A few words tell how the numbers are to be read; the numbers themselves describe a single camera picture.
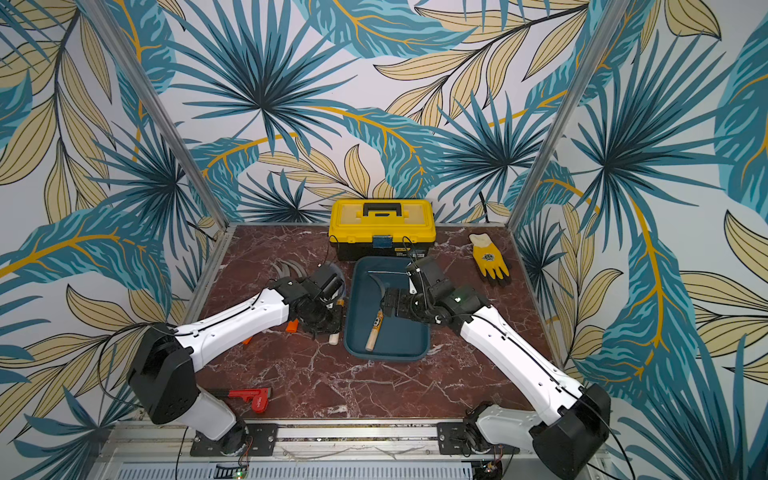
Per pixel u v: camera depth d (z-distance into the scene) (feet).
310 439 2.46
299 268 3.50
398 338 2.96
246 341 1.74
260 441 2.40
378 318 3.03
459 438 2.40
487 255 3.58
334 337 2.60
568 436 1.21
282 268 3.49
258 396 2.58
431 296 1.81
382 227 3.18
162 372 1.38
